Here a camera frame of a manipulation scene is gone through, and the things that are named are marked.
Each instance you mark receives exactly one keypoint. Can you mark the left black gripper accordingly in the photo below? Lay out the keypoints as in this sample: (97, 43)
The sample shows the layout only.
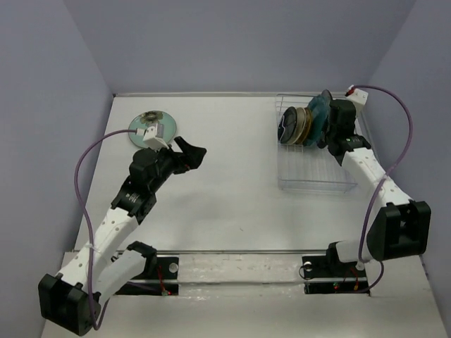
(192, 156)

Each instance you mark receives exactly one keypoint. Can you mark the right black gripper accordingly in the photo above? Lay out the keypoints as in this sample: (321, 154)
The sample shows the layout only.
(327, 127)

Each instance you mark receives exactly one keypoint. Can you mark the yellow amber plate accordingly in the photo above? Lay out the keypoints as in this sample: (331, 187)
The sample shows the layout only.
(308, 126)

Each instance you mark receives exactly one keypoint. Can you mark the teal scalloped plate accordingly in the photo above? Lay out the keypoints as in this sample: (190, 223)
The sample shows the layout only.
(320, 112)

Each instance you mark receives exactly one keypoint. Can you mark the cream plate with black spot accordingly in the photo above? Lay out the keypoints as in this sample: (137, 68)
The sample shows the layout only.
(300, 132)

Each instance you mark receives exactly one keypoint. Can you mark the light green floral plate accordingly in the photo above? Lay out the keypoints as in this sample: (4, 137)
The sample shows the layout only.
(144, 120)

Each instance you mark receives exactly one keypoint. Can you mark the brown rimmed cream plate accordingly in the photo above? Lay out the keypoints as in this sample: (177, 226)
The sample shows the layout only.
(327, 96)

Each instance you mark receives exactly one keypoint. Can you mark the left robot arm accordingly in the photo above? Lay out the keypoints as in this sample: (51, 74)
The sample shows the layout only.
(75, 298)

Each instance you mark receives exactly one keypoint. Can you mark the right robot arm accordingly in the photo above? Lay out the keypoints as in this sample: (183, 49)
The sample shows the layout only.
(395, 225)

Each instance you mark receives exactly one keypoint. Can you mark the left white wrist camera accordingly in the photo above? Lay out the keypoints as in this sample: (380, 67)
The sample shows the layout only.
(152, 137)

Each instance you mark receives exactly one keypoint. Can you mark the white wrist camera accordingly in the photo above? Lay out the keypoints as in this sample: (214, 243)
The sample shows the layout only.
(357, 96)
(152, 137)

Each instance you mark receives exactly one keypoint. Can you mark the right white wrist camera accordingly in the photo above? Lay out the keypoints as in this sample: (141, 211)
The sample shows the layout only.
(357, 96)

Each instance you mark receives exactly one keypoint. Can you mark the white wire dish rack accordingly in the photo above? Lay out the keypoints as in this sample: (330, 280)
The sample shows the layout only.
(309, 169)

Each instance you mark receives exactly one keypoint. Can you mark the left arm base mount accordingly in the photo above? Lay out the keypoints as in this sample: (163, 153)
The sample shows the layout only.
(159, 279)

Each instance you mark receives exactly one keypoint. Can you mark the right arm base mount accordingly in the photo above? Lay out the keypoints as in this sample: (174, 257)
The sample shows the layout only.
(320, 276)

